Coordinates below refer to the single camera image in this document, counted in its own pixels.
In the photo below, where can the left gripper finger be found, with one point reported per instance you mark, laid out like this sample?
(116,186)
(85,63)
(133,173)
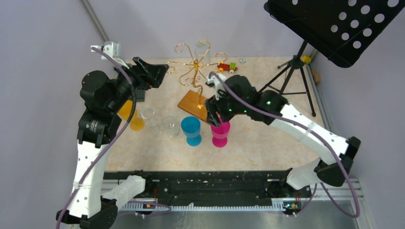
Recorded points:
(155,71)
(149,82)

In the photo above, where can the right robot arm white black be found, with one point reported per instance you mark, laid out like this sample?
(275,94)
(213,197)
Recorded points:
(236,96)

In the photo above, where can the yellow wine glass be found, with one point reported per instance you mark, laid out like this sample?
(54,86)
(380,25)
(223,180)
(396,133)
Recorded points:
(136,123)

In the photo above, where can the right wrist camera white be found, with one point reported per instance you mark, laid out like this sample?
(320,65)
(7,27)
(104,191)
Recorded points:
(214,82)

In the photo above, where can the gold wire glass rack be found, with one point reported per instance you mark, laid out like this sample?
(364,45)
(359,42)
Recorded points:
(193,76)

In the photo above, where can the black music stand tray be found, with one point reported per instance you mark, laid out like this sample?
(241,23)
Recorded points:
(341,30)

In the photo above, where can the black studded building plate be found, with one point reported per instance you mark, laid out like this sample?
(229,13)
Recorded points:
(140,95)

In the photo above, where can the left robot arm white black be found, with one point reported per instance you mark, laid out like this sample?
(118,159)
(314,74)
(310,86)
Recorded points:
(98,129)

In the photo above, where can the pink wine glass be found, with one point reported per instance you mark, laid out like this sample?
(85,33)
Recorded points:
(220,134)

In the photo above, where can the clear ribbed wine glass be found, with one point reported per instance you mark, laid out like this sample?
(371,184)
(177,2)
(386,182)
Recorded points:
(170,126)

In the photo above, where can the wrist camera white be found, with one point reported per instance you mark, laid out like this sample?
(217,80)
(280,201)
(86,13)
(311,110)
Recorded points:
(111,51)
(214,82)

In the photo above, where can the yellow clamp knob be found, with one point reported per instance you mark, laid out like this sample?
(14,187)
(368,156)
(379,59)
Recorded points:
(306,59)

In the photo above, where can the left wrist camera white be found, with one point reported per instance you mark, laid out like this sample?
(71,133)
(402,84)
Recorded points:
(111,51)

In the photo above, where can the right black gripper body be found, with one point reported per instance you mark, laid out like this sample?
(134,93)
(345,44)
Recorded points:
(224,106)

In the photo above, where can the toy brick car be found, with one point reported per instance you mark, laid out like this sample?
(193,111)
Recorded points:
(223,67)

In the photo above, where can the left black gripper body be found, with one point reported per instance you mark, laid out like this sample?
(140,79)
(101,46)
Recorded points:
(134,77)

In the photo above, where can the blue wine glass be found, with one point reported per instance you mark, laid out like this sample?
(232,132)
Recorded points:
(191,127)

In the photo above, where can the wooden rack base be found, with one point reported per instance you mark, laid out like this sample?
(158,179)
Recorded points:
(193,104)

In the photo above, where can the clear smooth wine glass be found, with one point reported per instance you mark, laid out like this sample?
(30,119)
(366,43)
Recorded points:
(151,119)

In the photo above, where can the black tripod stand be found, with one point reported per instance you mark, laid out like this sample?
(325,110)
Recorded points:
(290,67)

